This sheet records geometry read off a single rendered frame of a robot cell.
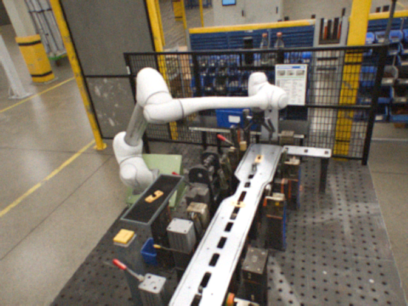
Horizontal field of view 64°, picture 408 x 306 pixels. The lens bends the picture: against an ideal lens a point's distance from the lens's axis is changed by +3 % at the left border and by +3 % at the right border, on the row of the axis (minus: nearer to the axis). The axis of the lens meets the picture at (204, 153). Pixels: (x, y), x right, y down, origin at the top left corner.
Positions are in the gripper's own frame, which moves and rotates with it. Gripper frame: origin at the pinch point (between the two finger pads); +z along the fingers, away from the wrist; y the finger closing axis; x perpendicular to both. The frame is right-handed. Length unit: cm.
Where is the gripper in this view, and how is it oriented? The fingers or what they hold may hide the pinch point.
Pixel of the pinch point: (258, 140)
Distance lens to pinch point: 197.5
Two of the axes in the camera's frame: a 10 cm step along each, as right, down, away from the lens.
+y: 9.3, 1.0, -3.7
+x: 3.6, -4.9, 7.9
